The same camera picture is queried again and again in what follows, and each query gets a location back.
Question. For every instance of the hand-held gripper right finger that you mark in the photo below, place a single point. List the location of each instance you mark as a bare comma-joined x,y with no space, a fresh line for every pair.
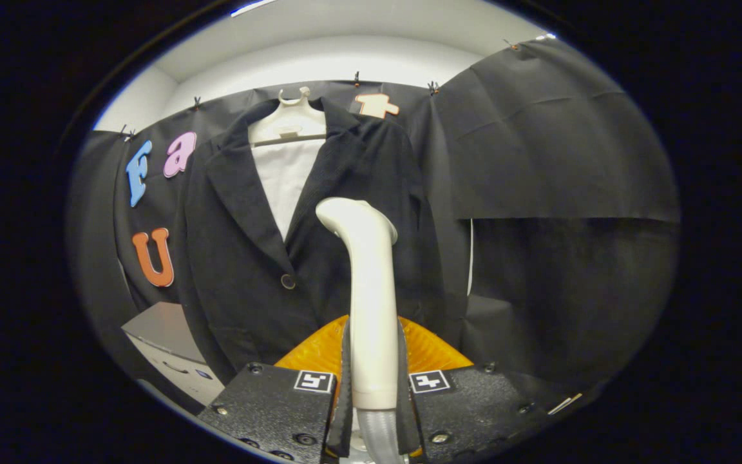
404,419

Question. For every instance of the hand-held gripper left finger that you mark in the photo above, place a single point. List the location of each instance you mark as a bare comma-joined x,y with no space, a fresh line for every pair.
344,419

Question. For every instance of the black blazer jacket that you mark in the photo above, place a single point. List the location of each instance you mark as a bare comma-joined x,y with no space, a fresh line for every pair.
236,270

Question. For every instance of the cardboard and paper scraps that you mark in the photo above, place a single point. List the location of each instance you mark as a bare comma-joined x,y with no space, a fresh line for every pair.
564,404

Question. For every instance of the grey drawer cabinet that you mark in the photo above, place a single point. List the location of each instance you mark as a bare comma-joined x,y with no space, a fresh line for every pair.
165,328

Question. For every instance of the white plastic hanger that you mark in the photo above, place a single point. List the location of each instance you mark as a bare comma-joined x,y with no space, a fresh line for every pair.
287,122

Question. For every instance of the black backdrop cloth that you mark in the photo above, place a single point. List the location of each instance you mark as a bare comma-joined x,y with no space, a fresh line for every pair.
570,161

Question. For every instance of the small ceiling light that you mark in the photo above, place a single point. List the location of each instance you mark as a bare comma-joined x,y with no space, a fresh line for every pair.
548,36

